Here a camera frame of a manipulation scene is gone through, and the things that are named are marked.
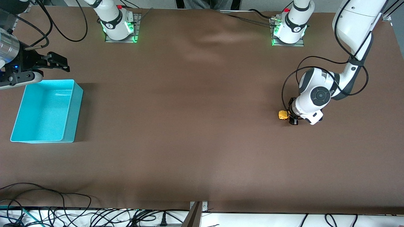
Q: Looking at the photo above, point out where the turquoise plastic bin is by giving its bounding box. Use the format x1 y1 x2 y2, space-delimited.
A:
10 79 84 144

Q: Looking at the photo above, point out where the person in grey trousers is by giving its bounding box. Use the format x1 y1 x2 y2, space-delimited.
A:
184 0 232 10

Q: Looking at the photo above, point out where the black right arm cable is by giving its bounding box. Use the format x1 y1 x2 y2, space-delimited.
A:
19 0 89 51

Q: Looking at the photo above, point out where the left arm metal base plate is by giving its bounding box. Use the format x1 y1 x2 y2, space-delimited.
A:
271 17 305 47

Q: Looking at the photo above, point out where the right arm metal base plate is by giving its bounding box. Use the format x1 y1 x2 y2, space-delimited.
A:
105 13 141 43

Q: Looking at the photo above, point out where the black base supply cable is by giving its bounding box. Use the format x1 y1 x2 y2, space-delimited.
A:
221 9 284 27
122 0 153 24

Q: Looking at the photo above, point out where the silver table clamp bracket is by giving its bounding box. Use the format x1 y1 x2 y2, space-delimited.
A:
189 201 209 212

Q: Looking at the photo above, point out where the grey camera mount beam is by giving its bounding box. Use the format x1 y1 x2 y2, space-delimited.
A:
182 202 202 227

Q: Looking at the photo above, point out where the teal floor cable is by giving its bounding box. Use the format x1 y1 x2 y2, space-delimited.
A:
0 205 33 223

